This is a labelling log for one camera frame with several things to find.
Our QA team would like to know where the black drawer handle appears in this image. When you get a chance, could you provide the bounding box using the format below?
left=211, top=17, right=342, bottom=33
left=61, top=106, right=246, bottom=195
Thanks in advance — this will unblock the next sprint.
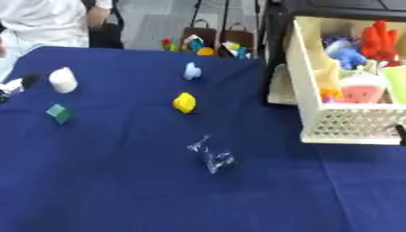
left=394, top=123, right=406, bottom=147

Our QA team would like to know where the person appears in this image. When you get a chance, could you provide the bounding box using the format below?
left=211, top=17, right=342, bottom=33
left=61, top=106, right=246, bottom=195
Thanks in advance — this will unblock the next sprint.
left=0, top=0, right=114, bottom=82

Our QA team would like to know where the light green block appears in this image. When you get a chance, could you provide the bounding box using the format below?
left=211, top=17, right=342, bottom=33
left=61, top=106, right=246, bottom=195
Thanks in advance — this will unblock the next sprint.
left=381, top=64, right=406, bottom=105

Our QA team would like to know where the orange small toy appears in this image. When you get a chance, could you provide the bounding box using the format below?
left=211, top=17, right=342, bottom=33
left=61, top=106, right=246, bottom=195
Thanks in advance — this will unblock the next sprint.
left=318, top=86, right=346, bottom=103

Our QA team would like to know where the pale drawer with compartments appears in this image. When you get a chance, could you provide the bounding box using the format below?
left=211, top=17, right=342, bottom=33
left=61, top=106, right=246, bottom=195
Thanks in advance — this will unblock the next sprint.
left=266, top=15, right=406, bottom=146

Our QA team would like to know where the brown bag with toys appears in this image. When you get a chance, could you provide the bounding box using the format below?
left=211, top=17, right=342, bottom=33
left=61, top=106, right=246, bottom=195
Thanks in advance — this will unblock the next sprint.
left=178, top=18, right=219, bottom=56
left=217, top=22, right=257, bottom=60

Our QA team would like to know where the person's hand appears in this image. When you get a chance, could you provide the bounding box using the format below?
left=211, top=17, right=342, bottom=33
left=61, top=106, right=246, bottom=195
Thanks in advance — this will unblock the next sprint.
left=85, top=6, right=111, bottom=30

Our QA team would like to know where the black tripod leg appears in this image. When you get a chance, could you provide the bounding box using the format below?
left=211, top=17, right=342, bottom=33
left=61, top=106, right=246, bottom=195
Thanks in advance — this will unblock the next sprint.
left=218, top=0, right=232, bottom=33
left=188, top=0, right=205, bottom=29

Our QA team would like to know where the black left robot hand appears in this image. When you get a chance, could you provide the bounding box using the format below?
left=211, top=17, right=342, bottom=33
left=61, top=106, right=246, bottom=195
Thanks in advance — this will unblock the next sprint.
left=0, top=73, right=42, bottom=104

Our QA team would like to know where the red soft toy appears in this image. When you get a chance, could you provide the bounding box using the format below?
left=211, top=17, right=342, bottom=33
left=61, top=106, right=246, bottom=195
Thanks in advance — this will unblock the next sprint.
left=360, top=20, right=403, bottom=68

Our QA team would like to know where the pale blue soft toy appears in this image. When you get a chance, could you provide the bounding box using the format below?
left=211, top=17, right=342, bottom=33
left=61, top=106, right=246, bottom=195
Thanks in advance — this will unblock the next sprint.
left=182, top=62, right=205, bottom=82

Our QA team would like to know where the black bag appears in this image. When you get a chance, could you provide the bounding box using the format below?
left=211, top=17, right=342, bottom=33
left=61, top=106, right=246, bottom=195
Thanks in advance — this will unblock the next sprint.
left=87, top=0, right=126, bottom=50

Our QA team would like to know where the watermelon slice soft toy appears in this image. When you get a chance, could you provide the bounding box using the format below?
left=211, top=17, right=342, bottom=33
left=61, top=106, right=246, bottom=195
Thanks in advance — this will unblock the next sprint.
left=339, top=70, right=392, bottom=104

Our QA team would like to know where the green cube block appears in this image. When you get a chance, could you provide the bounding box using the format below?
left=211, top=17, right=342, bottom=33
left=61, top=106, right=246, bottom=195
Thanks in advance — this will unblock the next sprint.
left=44, top=103, right=73, bottom=125

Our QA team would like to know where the clear crumpled plastic wrapper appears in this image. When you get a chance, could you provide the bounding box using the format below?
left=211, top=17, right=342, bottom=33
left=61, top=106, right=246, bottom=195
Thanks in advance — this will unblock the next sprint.
left=185, top=134, right=238, bottom=175

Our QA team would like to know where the yellow toy fruit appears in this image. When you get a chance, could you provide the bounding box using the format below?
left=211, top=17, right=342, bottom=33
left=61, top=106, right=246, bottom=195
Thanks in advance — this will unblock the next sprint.
left=171, top=92, right=198, bottom=115

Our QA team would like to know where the black cabinet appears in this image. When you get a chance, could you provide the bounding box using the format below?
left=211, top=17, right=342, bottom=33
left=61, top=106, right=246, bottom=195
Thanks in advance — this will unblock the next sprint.
left=256, top=0, right=406, bottom=107

